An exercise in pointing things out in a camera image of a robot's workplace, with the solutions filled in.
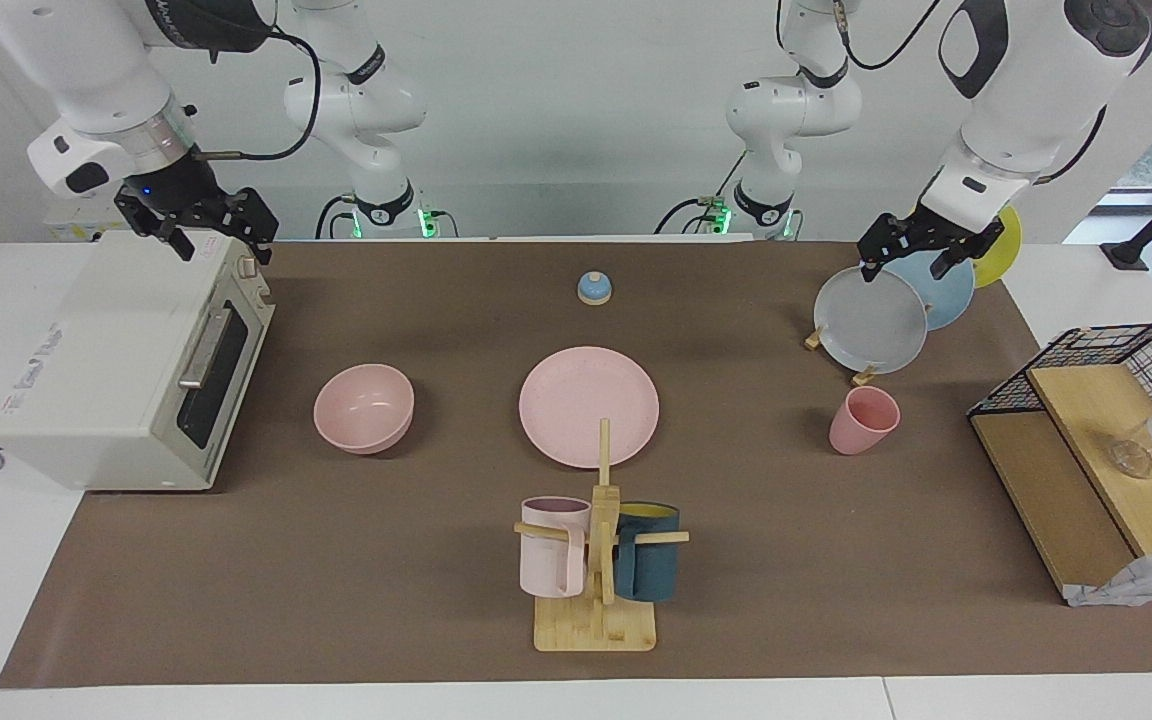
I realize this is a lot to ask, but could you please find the grey plate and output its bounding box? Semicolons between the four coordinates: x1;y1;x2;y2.
814;265;929;375

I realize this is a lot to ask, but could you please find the wooden mug tree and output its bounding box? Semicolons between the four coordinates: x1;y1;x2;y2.
513;418;690;653

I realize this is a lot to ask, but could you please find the pink bowl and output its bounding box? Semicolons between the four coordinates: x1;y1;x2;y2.
313;363;416;456

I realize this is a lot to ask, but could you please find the yellow plate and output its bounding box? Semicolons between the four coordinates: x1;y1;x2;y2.
971;205;1023;289

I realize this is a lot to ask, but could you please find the dark blue mug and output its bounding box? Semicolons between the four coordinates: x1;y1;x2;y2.
613;502;682;603

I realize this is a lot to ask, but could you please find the white toaster oven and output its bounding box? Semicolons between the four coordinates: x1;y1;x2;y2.
0;230;277;493

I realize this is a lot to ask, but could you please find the black wire basket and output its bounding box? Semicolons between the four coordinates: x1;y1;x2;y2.
968;322;1152;473

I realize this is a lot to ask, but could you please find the pink mug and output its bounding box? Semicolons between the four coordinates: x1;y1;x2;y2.
519;496;593;599

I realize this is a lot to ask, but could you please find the pink plate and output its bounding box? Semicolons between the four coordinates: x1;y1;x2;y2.
519;346;660;469

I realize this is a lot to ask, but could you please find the wooden plate rack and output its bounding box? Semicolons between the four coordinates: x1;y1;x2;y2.
804;325;882;388

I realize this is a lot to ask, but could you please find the brown table mat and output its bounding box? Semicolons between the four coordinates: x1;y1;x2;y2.
0;240;1152;689

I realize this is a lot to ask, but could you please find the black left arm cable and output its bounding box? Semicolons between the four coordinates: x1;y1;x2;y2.
836;0;942;72

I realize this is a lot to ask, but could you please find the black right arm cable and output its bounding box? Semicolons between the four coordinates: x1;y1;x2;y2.
191;25;324;163

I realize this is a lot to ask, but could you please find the wooden shelf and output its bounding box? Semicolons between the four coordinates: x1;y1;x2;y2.
971;364;1152;603

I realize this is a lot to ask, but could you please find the pink handleless cup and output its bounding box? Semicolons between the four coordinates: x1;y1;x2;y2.
829;386;902;457

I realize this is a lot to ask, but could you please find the light blue plate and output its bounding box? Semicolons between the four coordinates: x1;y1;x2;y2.
886;250;976;331

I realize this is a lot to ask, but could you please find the clear glass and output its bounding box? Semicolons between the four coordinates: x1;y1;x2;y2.
1108;420;1152;480

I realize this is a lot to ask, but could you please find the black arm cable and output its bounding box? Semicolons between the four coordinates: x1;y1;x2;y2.
191;25;324;163
836;0;942;72

